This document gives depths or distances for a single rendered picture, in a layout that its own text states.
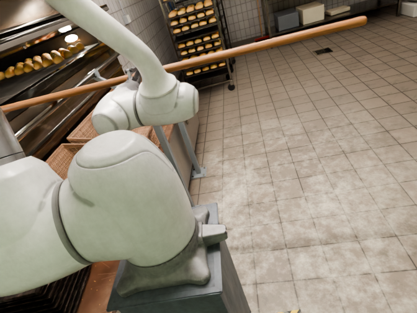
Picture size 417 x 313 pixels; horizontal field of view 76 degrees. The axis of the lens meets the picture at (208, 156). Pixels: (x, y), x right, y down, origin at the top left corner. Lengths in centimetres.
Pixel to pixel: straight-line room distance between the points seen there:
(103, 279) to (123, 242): 79
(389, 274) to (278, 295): 56
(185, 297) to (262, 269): 119
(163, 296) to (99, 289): 69
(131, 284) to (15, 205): 24
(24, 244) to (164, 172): 22
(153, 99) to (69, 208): 36
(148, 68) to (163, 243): 41
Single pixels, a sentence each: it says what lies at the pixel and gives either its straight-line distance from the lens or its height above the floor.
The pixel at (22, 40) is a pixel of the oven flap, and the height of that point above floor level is 141.
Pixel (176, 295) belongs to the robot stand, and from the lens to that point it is 54.
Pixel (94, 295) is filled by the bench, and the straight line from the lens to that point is 122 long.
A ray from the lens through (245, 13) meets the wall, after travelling 607.
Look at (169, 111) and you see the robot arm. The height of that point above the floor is 118.
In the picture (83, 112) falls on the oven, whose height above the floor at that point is 88.
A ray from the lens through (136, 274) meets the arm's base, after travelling 57.
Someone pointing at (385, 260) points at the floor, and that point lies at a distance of 176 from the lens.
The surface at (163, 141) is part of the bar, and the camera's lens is 168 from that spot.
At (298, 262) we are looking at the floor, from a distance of 171.
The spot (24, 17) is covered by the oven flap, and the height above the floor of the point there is 150.
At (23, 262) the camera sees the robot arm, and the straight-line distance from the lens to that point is 50.
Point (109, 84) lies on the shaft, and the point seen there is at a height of 119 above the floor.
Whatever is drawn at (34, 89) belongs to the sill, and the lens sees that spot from 182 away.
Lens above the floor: 144
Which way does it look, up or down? 34 degrees down
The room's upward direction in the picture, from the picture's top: 18 degrees counter-clockwise
